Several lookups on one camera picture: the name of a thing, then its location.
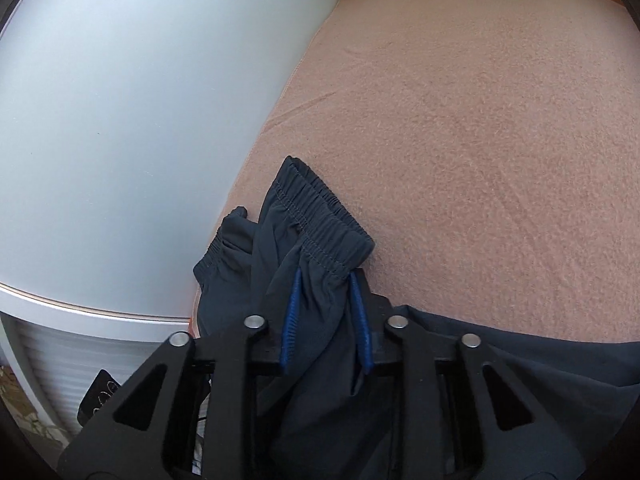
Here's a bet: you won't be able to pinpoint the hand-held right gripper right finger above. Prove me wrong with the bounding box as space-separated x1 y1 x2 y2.
348 273 584 480

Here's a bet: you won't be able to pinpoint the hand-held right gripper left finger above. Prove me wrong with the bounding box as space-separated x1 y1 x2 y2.
57 267 304 480

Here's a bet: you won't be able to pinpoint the dark grey pants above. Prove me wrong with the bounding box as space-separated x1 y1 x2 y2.
192 155 633 480

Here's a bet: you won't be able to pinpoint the pink round rug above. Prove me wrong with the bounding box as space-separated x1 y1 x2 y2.
189 0 640 347

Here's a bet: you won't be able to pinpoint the black label tag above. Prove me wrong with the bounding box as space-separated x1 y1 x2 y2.
76 368 122 424

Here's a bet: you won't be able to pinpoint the white ribbed radiator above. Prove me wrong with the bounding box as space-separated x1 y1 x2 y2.
0 309 195 448

